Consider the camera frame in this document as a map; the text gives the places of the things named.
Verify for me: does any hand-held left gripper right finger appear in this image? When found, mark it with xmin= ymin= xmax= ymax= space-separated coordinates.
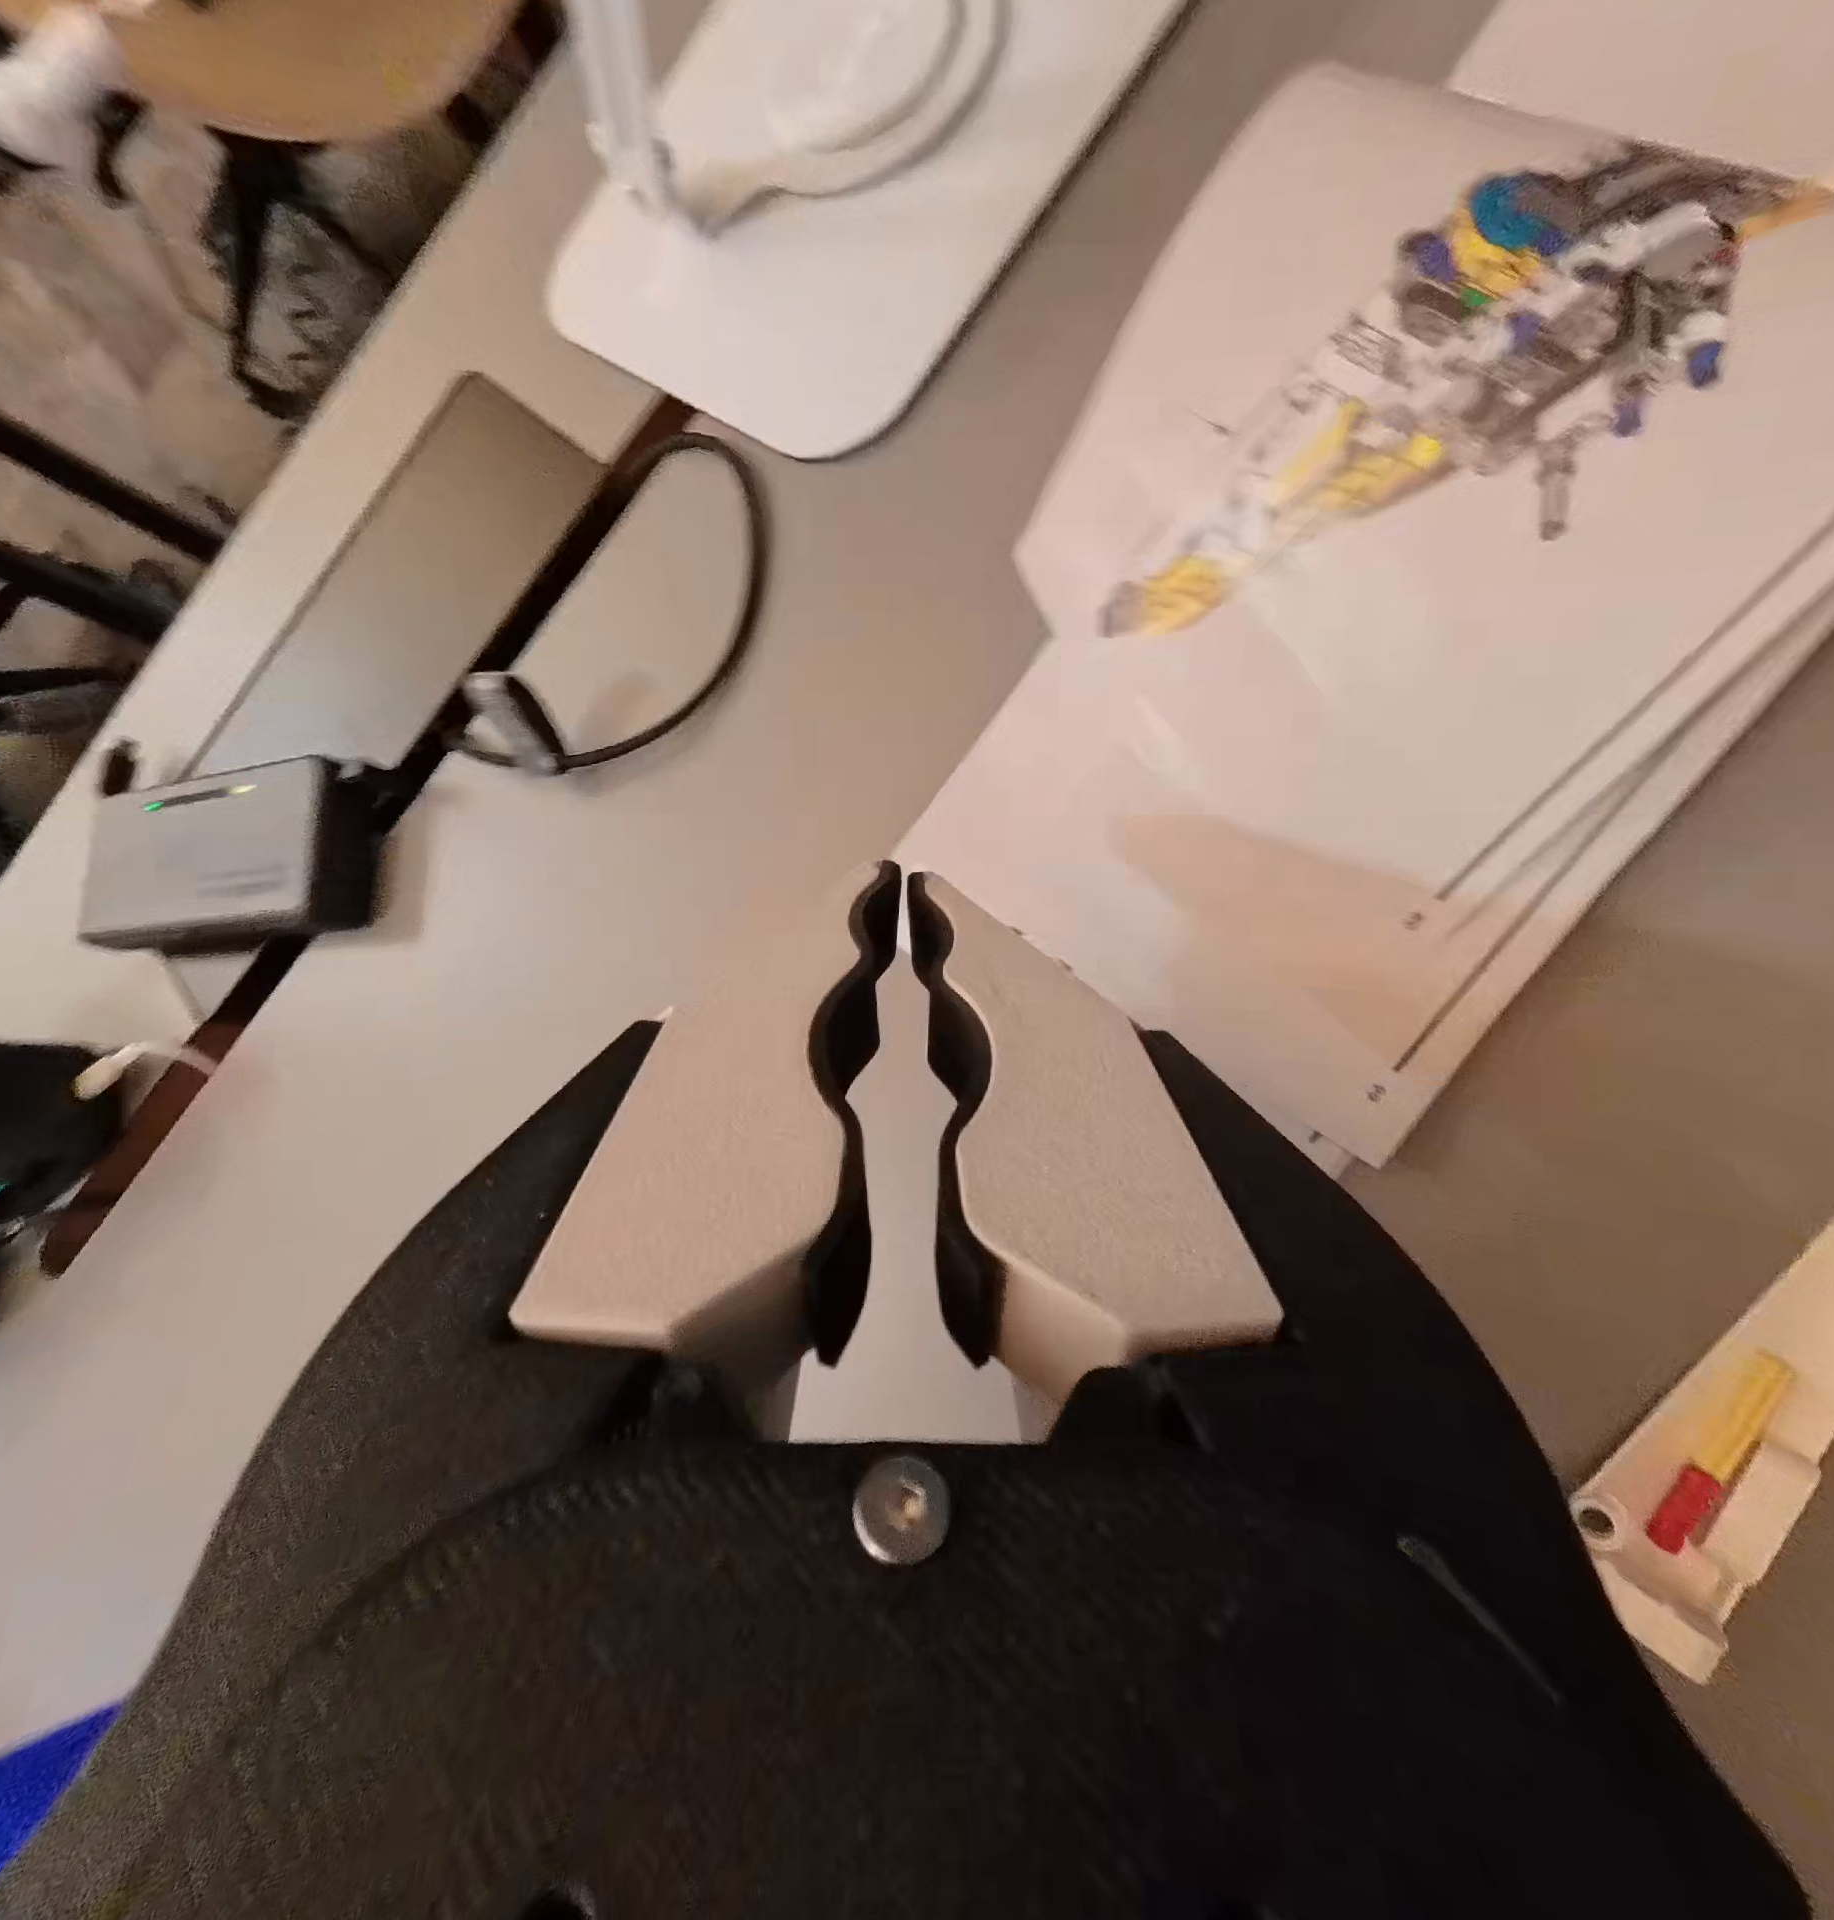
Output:
xmin=907 ymin=869 xmax=1288 ymax=1407

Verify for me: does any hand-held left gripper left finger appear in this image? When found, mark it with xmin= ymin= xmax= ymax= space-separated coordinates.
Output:
xmin=509 ymin=860 xmax=903 ymax=1404

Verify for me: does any lego instruction booklet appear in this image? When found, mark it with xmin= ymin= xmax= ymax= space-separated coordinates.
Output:
xmin=894 ymin=0 xmax=1834 ymax=1171

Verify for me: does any heap of mixed lego pieces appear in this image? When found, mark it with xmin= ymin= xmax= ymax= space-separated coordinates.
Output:
xmin=1568 ymin=1213 xmax=1834 ymax=1689

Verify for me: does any blue plastic bin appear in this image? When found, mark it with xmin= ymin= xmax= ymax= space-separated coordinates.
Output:
xmin=0 ymin=1701 xmax=127 ymax=1775

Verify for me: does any black power adapter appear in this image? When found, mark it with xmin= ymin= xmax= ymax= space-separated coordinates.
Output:
xmin=76 ymin=742 xmax=381 ymax=957

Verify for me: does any black battery charger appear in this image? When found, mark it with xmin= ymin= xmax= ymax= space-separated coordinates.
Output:
xmin=0 ymin=1040 xmax=116 ymax=1353

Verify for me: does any white folding stand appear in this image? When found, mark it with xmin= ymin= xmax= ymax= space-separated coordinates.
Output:
xmin=547 ymin=0 xmax=1201 ymax=461

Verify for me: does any white charger cable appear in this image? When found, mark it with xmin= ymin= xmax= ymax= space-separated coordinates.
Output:
xmin=74 ymin=1040 xmax=225 ymax=1100

